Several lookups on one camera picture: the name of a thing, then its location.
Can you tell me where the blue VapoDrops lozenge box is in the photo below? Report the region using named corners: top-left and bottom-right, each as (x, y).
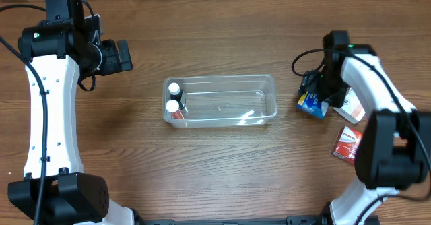
top-left (296, 91), bottom-right (329, 119)

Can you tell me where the white Hansaplast plaster box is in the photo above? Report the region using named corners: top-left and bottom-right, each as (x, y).
top-left (333, 88), bottom-right (365, 125)

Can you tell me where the red medicine box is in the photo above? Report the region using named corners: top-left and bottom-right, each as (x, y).
top-left (331, 126), bottom-right (363, 166)

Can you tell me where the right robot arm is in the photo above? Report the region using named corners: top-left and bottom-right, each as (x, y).
top-left (286, 30), bottom-right (430, 224)

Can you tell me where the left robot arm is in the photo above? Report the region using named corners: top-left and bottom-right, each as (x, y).
top-left (7, 0), bottom-right (140, 224)

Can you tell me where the clear plastic container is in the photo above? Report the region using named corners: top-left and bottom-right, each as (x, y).
top-left (162, 75), bottom-right (277, 128)

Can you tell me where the dark bottle white cap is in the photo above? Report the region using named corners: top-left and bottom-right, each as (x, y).
top-left (168, 82), bottom-right (185, 110)

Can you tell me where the orange bottle white cap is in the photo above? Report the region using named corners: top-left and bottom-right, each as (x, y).
top-left (165, 100), bottom-right (184, 119)

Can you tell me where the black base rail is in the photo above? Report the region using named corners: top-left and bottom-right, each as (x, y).
top-left (136, 215), bottom-right (332, 225)

